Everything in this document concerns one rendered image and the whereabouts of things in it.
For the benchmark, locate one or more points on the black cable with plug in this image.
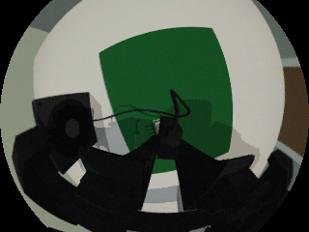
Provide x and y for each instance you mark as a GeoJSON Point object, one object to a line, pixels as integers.
{"type": "Point", "coordinates": [169, 133]}

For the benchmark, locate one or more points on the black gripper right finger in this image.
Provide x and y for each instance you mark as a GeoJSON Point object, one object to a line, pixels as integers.
{"type": "Point", "coordinates": [198, 173]}

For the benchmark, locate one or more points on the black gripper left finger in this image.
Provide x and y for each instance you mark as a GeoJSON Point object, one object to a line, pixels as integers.
{"type": "Point", "coordinates": [135, 167]}

